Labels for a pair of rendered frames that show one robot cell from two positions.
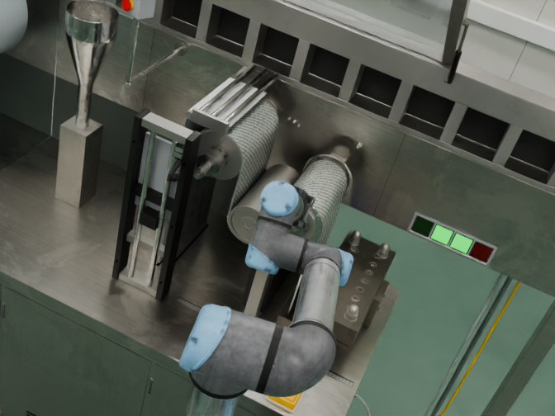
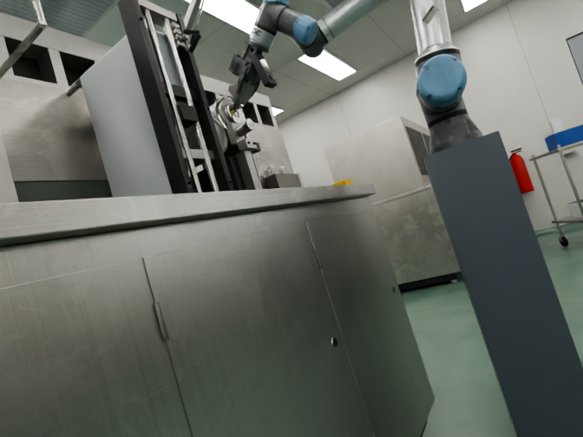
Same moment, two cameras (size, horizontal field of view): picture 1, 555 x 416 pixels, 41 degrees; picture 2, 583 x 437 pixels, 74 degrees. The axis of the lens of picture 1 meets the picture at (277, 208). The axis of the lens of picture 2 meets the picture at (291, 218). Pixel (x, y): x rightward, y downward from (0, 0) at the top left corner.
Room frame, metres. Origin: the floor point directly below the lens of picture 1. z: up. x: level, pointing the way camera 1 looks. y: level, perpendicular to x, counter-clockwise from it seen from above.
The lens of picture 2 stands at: (1.08, 1.13, 0.77)
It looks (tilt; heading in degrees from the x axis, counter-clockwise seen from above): 4 degrees up; 288
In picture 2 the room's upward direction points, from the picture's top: 17 degrees counter-clockwise
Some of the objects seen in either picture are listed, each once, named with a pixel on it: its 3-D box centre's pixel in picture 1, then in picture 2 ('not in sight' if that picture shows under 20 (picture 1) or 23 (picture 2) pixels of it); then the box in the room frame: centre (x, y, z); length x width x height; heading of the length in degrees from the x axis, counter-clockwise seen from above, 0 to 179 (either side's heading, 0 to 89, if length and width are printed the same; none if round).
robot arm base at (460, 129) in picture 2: not in sight; (452, 133); (0.92, -0.13, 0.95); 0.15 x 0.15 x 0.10
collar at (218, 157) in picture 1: (212, 160); not in sight; (1.59, 0.19, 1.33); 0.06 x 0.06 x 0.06; 77
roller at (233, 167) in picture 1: (238, 136); not in sight; (1.74, 0.16, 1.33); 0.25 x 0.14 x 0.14; 167
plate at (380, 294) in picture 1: (377, 304); not in sight; (1.67, -0.36, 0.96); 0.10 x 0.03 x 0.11; 167
